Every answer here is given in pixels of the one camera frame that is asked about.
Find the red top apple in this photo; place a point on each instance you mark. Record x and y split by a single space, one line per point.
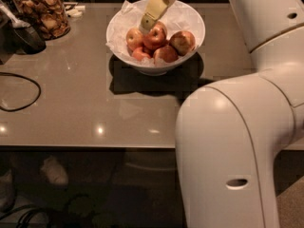
156 37

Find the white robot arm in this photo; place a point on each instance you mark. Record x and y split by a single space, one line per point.
228 133

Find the white ceramic bowl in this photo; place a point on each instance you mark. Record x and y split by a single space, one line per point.
190 19

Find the glass jar of dried chips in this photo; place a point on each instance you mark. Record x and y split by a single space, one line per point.
49 16

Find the small front-left red apple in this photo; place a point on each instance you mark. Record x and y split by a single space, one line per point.
140 53

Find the right yellow-red apple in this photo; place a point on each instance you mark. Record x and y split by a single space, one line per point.
183 42

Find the left red-yellow apple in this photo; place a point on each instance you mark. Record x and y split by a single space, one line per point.
134 38

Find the white shoe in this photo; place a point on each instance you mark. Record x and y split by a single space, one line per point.
7 192
54 172

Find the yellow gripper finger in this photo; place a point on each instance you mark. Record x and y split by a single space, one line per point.
154 11

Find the white paper bowl liner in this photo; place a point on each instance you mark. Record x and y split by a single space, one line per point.
126 19

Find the front red apple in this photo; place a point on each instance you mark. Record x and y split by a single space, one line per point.
166 53

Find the white shoe left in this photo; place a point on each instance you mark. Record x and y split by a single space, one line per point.
7 192

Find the white shoe right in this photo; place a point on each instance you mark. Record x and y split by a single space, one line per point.
54 172

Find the small white items on table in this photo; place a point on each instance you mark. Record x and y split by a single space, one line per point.
75 10

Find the black kitchen appliance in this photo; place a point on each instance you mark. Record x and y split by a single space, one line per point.
18 34

